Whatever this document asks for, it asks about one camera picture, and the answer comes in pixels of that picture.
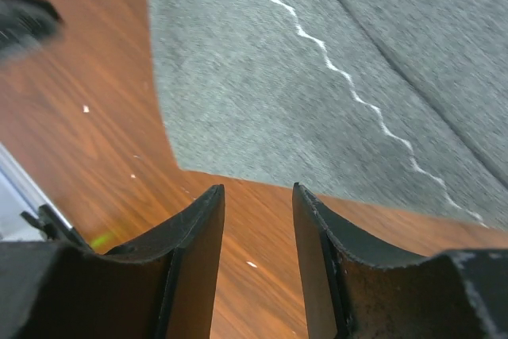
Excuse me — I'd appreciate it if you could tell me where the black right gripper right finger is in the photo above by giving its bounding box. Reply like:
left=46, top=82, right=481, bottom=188
left=292, top=184, right=507, bottom=338

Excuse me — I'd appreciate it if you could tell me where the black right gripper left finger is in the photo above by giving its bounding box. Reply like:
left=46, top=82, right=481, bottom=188
left=1, top=185, right=225, bottom=338

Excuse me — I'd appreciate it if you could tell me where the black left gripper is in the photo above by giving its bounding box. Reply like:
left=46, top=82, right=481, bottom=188
left=1, top=0, right=65, bottom=61

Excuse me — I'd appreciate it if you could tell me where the grey cloth napkin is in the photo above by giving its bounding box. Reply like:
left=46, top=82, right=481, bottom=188
left=148, top=0, right=507, bottom=229

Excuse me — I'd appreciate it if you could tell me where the aluminium frame rail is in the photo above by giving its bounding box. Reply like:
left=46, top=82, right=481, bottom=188
left=1, top=146, right=87, bottom=246

